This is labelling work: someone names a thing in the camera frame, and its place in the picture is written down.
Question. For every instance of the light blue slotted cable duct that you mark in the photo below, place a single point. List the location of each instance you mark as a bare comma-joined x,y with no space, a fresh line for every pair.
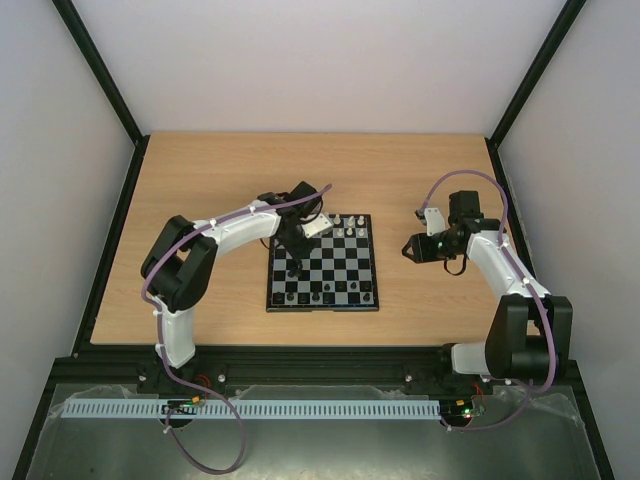
253,409

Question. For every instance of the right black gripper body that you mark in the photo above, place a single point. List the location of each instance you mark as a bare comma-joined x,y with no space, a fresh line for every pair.
422,247

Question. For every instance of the black white chess board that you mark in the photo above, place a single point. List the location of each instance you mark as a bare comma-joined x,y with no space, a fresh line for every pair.
338,275

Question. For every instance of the black frame post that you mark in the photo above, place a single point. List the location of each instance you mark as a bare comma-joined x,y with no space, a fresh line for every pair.
561,26
75,25

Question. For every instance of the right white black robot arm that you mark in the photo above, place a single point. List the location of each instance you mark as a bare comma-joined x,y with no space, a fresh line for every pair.
530,333

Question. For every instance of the left black frame post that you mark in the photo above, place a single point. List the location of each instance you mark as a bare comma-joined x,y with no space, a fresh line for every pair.
75,25

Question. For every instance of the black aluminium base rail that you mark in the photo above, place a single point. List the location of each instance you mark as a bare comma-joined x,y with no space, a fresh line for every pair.
412,370

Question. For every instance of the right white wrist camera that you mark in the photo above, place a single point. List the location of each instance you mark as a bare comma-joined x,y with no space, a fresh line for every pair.
432,220

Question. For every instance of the right black frame post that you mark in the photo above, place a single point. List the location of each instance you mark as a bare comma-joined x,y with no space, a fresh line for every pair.
561,26

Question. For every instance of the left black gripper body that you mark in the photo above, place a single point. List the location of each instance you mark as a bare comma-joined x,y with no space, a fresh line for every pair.
293,246

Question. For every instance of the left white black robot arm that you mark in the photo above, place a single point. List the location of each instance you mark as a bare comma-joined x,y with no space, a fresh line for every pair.
178,268

